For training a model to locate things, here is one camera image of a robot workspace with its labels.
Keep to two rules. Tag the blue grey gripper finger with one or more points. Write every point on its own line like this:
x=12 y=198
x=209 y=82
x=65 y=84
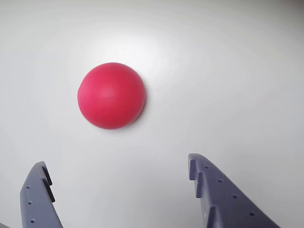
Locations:
x=225 y=204
x=35 y=209

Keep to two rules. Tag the red ball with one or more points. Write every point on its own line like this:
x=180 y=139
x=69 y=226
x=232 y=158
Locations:
x=111 y=95

